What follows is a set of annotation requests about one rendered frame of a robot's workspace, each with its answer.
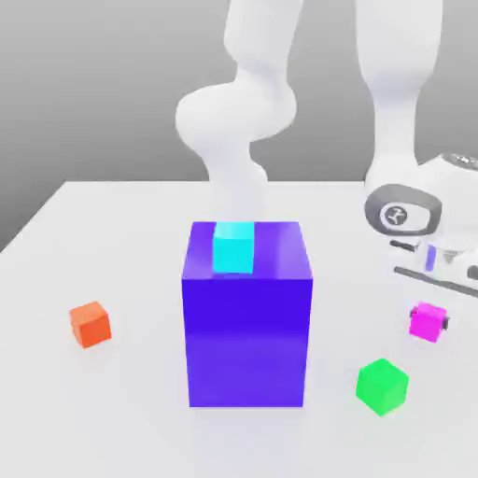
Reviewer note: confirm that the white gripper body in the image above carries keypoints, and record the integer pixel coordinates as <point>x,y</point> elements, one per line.
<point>440,289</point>

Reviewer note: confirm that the small orange cube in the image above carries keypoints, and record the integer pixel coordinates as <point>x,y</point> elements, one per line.
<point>90,325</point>

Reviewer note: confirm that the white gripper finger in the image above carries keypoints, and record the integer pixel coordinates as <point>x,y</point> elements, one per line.
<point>444,323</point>
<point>413,312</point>

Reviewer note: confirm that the small magenta cube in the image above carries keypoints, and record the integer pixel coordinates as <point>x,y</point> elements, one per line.
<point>427,323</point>

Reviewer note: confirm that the large purple box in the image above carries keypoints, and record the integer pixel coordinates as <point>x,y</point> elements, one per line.
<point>244,336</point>

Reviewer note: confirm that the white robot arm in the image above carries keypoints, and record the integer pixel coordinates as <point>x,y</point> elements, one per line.
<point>239,112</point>

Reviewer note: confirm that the small green cube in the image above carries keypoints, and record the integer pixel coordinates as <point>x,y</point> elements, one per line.
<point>381,386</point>

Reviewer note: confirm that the small cyan cube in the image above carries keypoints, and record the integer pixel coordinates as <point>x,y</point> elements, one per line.
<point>233,248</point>

